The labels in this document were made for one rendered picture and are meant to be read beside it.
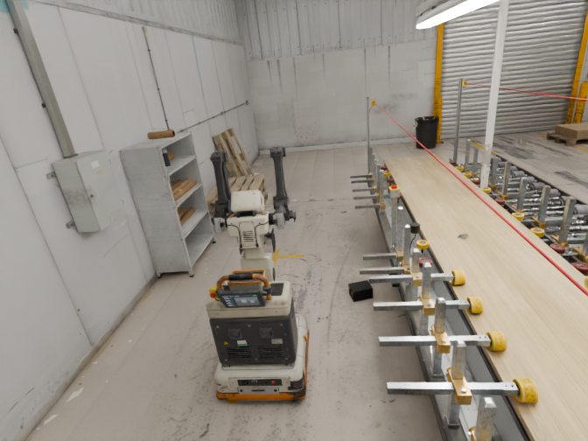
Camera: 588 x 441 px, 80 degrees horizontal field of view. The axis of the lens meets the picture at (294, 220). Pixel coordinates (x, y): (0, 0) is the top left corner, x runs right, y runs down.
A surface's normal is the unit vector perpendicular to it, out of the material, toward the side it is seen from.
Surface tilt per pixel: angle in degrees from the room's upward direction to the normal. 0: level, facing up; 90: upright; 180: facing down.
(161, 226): 90
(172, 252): 90
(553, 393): 0
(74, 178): 90
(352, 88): 90
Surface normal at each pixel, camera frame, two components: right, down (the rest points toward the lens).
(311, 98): -0.10, 0.41
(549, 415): -0.11, -0.91
